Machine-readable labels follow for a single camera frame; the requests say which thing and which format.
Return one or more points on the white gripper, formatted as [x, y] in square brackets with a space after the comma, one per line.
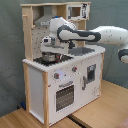
[51, 44]

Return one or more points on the small metal pot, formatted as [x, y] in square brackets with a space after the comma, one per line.
[48, 56]

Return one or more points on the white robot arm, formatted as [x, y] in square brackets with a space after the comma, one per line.
[62, 31]

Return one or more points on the wooden toy kitchen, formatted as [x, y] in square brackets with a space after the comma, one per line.
[40, 84]

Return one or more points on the black toy stovetop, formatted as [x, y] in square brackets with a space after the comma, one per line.
[59, 58]

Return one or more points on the black toy faucet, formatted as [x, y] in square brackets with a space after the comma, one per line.
[71, 44]

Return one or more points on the grey range hood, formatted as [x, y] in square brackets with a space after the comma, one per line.
[42, 15]

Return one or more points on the grey toy sink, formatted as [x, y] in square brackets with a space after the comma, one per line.
[80, 51]

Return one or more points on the red left stove knob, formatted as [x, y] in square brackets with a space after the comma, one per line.
[56, 76]

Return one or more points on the red stove knob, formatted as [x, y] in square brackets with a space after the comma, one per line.
[74, 69]
[56, 76]

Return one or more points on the red right stove knob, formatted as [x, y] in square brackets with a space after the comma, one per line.
[74, 69]

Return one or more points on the toy microwave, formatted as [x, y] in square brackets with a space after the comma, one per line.
[78, 11]

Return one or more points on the toy oven door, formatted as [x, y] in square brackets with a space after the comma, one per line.
[65, 98]

